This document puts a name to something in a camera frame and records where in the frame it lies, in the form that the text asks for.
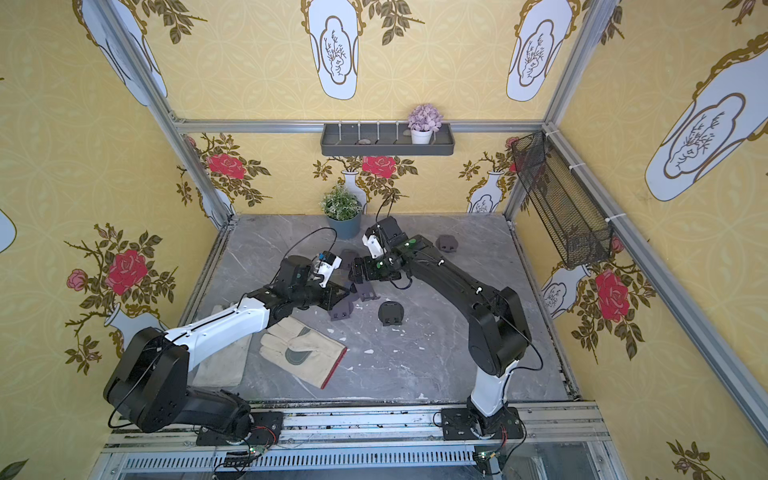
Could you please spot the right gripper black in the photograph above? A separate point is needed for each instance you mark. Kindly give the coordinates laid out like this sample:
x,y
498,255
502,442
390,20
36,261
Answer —
x,y
372,268

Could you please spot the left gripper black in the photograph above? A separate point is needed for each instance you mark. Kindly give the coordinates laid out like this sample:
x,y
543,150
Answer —
x,y
330,291

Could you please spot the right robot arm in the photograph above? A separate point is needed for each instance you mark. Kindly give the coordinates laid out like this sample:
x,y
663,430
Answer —
x,y
498,333

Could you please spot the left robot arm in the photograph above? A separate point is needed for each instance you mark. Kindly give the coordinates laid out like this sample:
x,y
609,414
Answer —
x,y
150,386

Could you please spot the dark phone stand front-centre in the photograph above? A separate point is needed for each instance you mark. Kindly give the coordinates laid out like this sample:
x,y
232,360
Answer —
x,y
391,313

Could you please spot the beige work glove right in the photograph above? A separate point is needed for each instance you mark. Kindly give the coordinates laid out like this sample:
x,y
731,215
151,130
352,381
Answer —
x,y
302,351

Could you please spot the green plant blue pot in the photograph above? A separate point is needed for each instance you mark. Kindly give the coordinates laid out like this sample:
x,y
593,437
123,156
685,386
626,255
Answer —
x,y
344,212

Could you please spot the purple flower white pot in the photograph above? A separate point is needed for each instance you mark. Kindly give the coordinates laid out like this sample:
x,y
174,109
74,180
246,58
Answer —
x,y
423,121

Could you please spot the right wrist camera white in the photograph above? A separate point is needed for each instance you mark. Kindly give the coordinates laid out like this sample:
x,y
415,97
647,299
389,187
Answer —
x,y
374,245

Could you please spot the grey wall shelf tray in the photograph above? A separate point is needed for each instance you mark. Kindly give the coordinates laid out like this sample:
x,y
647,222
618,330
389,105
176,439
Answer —
x,y
382,139

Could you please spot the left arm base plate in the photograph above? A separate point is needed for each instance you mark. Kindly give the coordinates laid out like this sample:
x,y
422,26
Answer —
x,y
261,428

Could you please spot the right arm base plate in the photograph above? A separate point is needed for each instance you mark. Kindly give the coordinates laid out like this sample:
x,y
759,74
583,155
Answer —
x,y
469,424

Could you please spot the black wire mesh basket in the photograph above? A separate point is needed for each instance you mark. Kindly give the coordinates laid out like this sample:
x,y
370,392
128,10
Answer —
x,y
573,220

